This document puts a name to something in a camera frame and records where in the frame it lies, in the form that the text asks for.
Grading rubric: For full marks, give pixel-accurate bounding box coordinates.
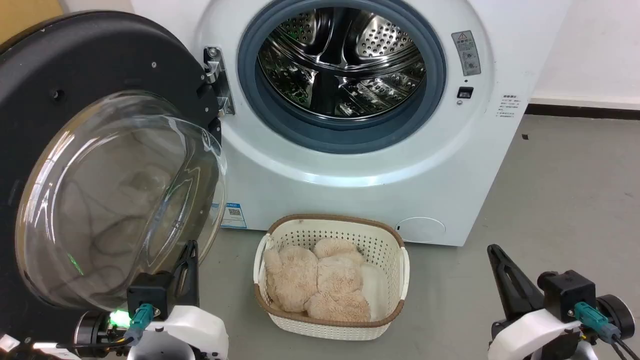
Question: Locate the left teal plug black cable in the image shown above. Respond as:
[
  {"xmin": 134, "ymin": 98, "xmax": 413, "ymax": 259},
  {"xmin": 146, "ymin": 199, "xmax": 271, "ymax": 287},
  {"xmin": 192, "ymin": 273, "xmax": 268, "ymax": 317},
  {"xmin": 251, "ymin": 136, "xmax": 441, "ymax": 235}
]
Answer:
[{"xmin": 55, "ymin": 302, "xmax": 155, "ymax": 350}]

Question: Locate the grey warning sticker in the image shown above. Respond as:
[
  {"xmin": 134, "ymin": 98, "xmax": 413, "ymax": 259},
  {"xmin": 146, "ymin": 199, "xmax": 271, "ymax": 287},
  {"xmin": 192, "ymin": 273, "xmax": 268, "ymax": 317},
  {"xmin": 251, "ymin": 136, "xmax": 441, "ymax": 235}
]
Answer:
[{"xmin": 451, "ymin": 30, "xmax": 482, "ymax": 77}]

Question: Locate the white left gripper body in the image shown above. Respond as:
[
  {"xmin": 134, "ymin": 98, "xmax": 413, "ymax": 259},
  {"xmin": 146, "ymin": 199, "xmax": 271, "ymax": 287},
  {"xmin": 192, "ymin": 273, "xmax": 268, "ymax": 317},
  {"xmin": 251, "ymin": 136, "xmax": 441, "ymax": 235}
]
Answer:
[{"xmin": 126, "ymin": 305, "xmax": 230, "ymax": 360}]

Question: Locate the white cloth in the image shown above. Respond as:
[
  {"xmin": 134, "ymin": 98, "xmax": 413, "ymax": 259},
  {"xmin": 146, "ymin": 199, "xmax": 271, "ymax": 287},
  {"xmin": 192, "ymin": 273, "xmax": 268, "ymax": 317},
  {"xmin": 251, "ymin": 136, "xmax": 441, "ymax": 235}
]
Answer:
[{"xmin": 359, "ymin": 264, "xmax": 390, "ymax": 322}]

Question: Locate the chrome door hinge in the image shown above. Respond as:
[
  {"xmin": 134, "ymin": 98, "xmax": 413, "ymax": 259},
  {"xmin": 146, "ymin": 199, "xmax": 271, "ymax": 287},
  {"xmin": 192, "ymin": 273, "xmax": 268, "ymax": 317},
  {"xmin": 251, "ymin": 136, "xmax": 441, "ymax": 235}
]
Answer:
[{"xmin": 202, "ymin": 46, "xmax": 236, "ymax": 117}]

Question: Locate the beige fluffy plush toy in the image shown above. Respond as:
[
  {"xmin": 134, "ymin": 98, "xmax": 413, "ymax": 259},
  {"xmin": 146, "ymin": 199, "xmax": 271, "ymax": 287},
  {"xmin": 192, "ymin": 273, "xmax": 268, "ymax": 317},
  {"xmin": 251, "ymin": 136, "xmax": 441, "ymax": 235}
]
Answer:
[{"xmin": 263, "ymin": 237, "xmax": 372, "ymax": 324}]

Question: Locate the stainless steel washer drum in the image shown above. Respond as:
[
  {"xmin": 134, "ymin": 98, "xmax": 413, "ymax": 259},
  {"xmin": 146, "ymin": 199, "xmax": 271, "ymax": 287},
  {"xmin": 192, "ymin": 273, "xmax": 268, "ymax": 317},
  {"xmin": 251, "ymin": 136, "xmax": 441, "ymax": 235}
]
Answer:
[{"xmin": 257, "ymin": 6, "xmax": 428, "ymax": 121}]

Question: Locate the white front-load washing machine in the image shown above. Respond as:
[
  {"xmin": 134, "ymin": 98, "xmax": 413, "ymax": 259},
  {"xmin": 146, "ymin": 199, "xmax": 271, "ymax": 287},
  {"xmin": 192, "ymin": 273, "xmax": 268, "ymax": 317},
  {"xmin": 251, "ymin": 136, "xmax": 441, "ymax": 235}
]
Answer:
[{"xmin": 131, "ymin": 0, "xmax": 574, "ymax": 247}]

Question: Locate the right teal plug black cable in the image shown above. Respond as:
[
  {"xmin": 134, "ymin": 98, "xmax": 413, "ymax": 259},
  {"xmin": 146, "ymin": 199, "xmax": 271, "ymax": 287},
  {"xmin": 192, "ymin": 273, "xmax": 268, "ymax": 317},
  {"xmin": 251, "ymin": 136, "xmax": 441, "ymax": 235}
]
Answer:
[{"xmin": 573, "ymin": 301, "xmax": 640, "ymax": 360}]

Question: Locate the blue QR code sticker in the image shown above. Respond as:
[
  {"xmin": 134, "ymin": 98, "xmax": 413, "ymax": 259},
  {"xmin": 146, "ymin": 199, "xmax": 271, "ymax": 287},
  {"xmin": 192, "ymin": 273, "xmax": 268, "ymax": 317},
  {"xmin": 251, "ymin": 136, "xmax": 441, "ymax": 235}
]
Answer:
[{"xmin": 219, "ymin": 201, "xmax": 248, "ymax": 230}]

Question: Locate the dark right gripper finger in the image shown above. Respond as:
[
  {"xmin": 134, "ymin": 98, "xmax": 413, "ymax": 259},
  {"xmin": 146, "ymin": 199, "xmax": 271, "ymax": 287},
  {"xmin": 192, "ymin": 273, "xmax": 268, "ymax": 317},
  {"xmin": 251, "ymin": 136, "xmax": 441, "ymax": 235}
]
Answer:
[
  {"xmin": 487, "ymin": 243, "xmax": 522, "ymax": 322},
  {"xmin": 500, "ymin": 255, "xmax": 545, "ymax": 319}
]

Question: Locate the round white filter cover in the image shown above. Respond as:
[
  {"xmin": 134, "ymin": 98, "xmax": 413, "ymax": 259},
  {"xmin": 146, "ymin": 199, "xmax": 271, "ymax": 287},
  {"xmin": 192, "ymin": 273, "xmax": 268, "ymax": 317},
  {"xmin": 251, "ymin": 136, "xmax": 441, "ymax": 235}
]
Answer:
[{"xmin": 394, "ymin": 216, "xmax": 446, "ymax": 245}]

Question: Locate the teal plug black cable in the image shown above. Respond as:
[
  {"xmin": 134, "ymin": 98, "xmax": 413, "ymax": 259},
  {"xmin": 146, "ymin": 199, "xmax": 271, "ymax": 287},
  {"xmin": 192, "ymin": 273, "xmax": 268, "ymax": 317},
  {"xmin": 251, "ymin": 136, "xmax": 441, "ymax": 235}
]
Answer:
[
  {"xmin": 573, "ymin": 301, "xmax": 640, "ymax": 360},
  {"xmin": 55, "ymin": 302, "xmax": 155, "ymax": 350}
]

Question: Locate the yellow wooden panel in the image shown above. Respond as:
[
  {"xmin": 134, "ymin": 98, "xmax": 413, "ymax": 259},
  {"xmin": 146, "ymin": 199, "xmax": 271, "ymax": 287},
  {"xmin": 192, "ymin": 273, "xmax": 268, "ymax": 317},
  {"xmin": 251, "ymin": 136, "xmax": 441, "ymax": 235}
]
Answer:
[{"xmin": 0, "ymin": 0, "xmax": 64, "ymax": 45}]

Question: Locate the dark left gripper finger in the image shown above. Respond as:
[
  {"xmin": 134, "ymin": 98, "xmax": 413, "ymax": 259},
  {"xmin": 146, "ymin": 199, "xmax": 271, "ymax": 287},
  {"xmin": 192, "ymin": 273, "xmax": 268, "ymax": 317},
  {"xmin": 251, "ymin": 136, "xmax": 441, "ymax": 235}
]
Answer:
[
  {"xmin": 172, "ymin": 244, "xmax": 192, "ymax": 307},
  {"xmin": 185, "ymin": 240, "xmax": 201, "ymax": 308}
]

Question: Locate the white plastic laundry basket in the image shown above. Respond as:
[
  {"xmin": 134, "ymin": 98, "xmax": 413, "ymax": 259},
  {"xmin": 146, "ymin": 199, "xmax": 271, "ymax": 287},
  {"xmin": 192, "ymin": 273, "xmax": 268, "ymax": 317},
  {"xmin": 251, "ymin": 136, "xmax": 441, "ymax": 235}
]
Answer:
[{"xmin": 252, "ymin": 213, "xmax": 411, "ymax": 342}]

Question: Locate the black round glass washer door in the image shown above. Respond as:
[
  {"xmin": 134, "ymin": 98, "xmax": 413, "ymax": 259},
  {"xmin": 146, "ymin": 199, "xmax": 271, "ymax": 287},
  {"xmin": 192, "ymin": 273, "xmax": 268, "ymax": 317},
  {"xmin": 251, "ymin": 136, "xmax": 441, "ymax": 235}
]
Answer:
[{"xmin": 0, "ymin": 10, "xmax": 229, "ymax": 346}]

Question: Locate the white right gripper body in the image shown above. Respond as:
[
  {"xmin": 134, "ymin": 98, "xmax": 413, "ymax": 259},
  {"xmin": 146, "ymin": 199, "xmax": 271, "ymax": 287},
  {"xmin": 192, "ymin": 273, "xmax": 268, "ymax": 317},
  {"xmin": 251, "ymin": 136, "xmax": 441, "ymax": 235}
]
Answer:
[{"xmin": 487, "ymin": 306, "xmax": 584, "ymax": 360}]

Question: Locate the black baseboard strip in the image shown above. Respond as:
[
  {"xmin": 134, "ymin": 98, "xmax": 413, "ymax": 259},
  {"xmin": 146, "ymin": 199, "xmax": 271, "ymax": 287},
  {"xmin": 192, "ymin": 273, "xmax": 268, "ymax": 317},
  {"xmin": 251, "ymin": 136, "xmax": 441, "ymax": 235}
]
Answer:
[{"xmin": 524, "ymin": 102, "xmax": 640, "ymax": 121}]

